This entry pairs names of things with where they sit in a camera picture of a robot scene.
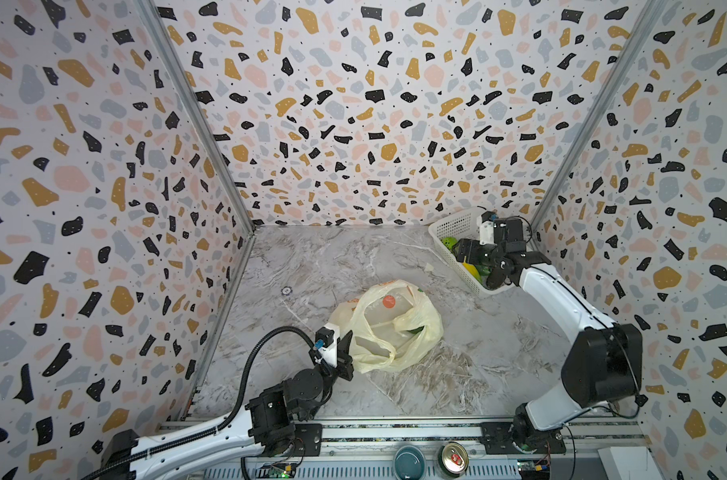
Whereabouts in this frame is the green yellow mango fruit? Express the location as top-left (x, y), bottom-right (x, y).
top-left (463, 262), bottom-right (481, 282)

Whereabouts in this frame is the white plastic mesh basket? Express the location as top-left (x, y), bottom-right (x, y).
top-left (427, 206), bottom-right (545, 296)

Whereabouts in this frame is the bright green round fruit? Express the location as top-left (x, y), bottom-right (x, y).
top-left (441, 237), bottom-right (459, 251)

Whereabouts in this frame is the yellow plastic bag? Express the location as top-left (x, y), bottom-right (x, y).
top-left (328, 280), bottom-right (445, 373)

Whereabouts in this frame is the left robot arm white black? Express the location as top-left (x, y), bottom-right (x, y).
top-left (85, 324), bottom-right (353, 479)

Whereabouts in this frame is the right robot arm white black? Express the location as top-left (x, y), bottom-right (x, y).
top-left (441, 212), bottom-right (643, 452)

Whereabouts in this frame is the left green circuit board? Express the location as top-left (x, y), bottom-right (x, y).
top-left (255, 462), bottom-right (298, 479)

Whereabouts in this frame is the green circuit board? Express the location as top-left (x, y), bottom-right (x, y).
top-left (517, 460), bottom-right (551, 480)
top-left (255, 462), bottom-right (298, 479)

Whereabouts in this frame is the teal round cup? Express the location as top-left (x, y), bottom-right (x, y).
top-left (393, 445), bottom-right (427, 480)

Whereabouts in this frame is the metal drink can top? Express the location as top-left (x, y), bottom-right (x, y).
top-left (437, 442), bottom-right (469, 479)

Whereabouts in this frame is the right green circuit board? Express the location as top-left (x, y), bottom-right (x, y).
top-left (517, 460), bottom-right (551, 480)

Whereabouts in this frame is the white box corner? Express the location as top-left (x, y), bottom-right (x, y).
top-left (599, 446), bottom-right (663, 480)

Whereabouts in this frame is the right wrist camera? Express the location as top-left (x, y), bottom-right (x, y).
top-left (479, 220), bottom-right (495, 245)

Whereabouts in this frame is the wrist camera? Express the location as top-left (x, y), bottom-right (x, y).
top-left (311, 324), bottom-right (340, 369)
top-left (479, 220), bottom-right (495, 245)

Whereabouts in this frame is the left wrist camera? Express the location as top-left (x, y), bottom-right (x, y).
top-left (311, 324), bottom-right (340, 369)

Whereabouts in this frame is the black corrugated cable conduit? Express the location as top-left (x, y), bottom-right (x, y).
top-left (80, 325), bottom-right (316, 480)

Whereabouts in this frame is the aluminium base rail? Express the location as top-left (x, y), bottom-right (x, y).
top-left (187, 413), bottom-right (648, 479)

